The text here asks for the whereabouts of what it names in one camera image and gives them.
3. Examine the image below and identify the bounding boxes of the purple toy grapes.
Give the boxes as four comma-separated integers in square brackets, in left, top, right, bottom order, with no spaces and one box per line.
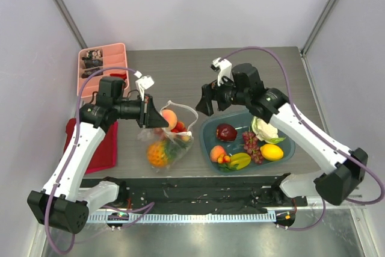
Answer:
[242,131,263,165]

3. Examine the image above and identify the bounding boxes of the pink compartment organizer box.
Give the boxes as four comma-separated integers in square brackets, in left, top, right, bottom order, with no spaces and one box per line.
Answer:
[77,43,129,102]

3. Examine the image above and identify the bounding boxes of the teal plastic tray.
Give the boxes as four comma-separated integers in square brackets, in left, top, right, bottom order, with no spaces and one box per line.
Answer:
[200,111,295,175]

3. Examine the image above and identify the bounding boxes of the yellow green toy starfruit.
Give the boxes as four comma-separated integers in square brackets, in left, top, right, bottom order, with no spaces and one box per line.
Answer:
[218,153,251,172]

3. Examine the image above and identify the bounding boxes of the red cherry bunch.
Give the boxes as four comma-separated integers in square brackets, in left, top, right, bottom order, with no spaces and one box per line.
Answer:
[153,121,191,142]

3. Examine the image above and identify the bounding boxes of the yellow toy lemon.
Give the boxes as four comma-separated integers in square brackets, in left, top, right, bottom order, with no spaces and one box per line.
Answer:
[260,143,284,161]

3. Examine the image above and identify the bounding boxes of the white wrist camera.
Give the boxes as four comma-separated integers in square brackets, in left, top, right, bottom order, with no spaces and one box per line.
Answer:
[134,71,155,101]
[210,58,232,87]

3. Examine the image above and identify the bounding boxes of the red folded cloth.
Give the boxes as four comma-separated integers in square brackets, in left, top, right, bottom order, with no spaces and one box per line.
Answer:
[63,117,119,175]

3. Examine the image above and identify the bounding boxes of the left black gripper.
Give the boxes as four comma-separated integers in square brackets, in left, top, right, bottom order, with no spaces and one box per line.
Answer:
[113,93,169,128]

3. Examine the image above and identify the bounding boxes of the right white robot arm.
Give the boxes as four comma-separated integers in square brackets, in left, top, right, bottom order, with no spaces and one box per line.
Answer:
[196,58,368,206]

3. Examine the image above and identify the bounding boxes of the orange toy pineapple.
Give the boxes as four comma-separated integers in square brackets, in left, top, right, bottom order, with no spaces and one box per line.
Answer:
[147,140,189,169]

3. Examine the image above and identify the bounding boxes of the small orange cherry cluster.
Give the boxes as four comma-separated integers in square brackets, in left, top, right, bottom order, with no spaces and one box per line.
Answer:
[217,154,231,165]

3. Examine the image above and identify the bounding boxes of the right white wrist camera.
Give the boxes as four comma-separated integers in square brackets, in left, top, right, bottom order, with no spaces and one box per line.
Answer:
[210,58,232,87]

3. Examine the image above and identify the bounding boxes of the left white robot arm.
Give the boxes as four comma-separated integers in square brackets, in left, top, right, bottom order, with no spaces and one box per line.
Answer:
[27,76,168,234]

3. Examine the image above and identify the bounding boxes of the dark red toy apple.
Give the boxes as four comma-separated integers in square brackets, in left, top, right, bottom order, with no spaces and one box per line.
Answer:
[216,123,238,142]

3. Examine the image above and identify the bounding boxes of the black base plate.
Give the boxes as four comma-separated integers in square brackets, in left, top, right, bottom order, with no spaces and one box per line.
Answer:
[79,174,309,214]

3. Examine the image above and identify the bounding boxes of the orange toy peach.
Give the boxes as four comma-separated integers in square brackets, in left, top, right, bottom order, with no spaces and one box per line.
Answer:
[209,145,227,163]
[161,109,178,131]

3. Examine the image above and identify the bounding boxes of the slotted white cable duct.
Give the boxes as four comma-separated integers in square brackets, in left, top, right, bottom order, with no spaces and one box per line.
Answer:
[87,209,276,224]

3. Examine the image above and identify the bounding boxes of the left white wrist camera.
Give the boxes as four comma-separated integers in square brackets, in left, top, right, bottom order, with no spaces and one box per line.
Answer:
[134,71,155,101]

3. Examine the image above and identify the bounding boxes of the white toy cauliflower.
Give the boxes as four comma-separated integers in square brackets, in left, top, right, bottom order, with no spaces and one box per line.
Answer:
[251,117,286,144]

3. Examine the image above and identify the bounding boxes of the clear zip top bag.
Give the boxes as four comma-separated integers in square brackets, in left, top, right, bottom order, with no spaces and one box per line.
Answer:
[137,101,199,172]

